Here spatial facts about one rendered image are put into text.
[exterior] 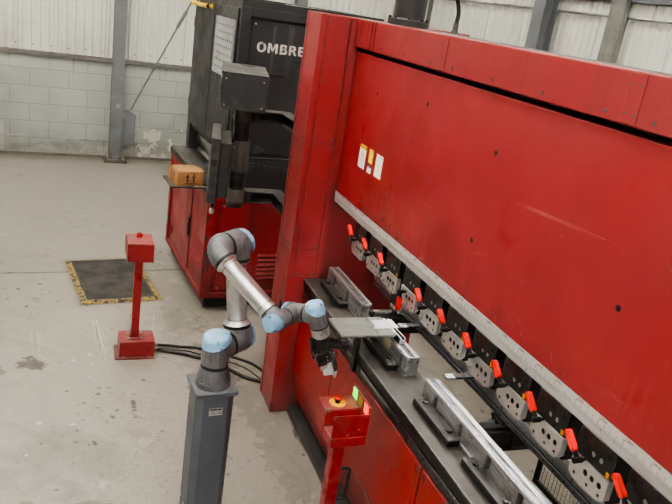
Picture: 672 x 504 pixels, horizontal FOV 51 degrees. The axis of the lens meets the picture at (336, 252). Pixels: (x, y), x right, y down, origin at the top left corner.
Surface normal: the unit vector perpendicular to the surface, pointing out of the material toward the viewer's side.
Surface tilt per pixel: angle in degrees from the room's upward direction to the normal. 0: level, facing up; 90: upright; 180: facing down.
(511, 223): 90
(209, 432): 90
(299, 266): 90
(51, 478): 0
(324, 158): 90
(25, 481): 0
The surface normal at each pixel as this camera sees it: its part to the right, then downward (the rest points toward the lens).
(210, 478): 0.40, 0.36
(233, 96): 0.14, 0.35
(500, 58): -0.93, -0.02
